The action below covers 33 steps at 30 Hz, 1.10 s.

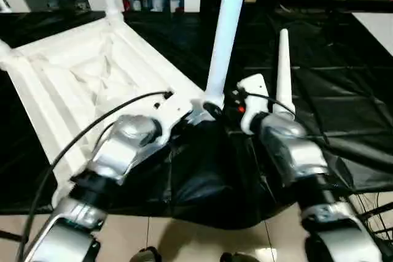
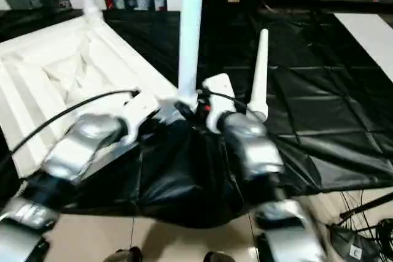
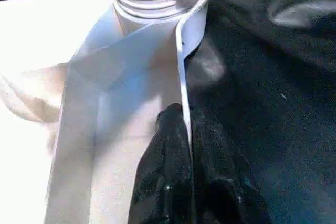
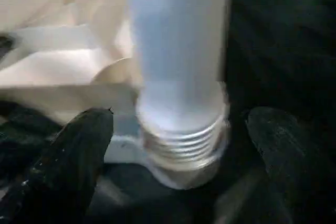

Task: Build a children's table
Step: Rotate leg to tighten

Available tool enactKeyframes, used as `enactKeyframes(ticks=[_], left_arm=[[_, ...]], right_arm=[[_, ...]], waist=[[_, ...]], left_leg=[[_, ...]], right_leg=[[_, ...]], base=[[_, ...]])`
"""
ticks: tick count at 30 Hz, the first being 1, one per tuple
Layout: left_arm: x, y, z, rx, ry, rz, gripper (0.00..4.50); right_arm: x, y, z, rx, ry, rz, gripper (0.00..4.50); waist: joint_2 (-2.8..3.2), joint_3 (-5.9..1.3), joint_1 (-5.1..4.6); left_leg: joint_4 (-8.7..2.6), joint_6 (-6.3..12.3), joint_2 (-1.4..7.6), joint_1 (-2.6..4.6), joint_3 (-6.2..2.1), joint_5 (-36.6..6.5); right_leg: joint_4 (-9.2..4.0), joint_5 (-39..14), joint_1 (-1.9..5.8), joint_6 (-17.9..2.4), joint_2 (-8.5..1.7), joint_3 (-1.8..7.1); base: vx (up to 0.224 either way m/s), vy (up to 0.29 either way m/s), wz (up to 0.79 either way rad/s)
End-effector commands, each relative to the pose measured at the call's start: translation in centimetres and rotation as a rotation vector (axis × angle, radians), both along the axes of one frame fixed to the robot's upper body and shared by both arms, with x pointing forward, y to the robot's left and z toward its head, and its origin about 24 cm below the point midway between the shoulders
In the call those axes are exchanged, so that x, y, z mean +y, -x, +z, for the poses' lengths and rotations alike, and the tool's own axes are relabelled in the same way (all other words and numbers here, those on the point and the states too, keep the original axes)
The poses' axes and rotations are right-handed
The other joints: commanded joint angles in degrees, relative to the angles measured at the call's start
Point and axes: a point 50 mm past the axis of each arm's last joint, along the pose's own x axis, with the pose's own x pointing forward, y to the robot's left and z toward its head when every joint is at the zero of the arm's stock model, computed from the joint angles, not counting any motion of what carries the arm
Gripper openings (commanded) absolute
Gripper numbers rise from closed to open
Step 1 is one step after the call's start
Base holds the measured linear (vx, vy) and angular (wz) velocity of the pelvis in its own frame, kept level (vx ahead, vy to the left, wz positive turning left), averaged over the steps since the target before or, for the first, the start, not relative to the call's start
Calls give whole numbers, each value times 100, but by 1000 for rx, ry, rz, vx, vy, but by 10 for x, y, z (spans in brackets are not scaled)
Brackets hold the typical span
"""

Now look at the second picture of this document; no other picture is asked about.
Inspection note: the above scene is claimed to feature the black stand base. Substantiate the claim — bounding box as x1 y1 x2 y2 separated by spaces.
329 191 393 262

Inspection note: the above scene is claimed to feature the dark robot foot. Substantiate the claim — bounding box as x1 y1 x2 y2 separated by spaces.
103 247 143 262
203 250 237 262

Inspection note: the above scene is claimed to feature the white board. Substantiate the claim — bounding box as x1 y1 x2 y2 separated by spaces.
333 12 393 82

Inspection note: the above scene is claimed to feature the dark right robot foot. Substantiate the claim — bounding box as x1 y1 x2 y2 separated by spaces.
203 250 237 262

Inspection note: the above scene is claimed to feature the dark left robot foot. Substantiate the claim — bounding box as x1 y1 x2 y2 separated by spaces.
103 247 143 262

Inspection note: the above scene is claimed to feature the white plastic table top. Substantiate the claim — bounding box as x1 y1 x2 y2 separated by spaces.
0 15 200 180

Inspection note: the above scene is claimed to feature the black plastic mat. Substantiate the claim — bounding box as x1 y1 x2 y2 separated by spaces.
0 4 393 229

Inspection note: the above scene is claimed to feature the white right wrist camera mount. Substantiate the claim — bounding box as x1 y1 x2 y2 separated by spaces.
201 73 237 134

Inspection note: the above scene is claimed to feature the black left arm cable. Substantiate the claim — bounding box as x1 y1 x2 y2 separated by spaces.
0 88 141 171

